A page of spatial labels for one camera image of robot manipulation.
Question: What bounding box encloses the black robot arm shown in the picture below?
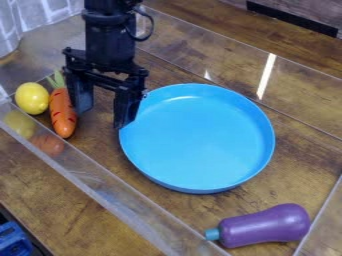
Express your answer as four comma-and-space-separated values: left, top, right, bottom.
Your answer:
63, 0, 154, 129

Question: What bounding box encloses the white curtain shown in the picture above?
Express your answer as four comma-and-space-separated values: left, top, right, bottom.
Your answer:
0, 0, 84, 58

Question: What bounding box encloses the blue round tray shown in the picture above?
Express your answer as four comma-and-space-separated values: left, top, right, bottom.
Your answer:
119, 83, 276, 194

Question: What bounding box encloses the clear acrylic barrier wall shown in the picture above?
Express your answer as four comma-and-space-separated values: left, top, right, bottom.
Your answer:
0, 0, 342, 256

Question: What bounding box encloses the yellow toy lemon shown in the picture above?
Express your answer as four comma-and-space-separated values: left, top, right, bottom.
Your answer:
15, 82, 50, 115

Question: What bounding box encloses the blue plastic crate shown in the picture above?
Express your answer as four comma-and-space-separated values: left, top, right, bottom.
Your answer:
0, 221, 34, 256

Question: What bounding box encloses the purple toy eggplant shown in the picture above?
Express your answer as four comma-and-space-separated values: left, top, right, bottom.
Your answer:
205, 203, 310, 248

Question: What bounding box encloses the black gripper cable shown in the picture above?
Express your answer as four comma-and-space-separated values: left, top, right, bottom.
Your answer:
125, 5, 155, 43

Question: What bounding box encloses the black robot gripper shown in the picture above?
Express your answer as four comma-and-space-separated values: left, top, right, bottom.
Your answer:
63, 11, 150, 129

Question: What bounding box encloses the orange toy carrot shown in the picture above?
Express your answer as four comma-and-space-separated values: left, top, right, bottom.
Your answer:
47, 70, 78, 138

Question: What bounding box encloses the black baseboard strip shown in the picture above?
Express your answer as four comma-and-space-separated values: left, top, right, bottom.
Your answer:
246, 0, 338, 38

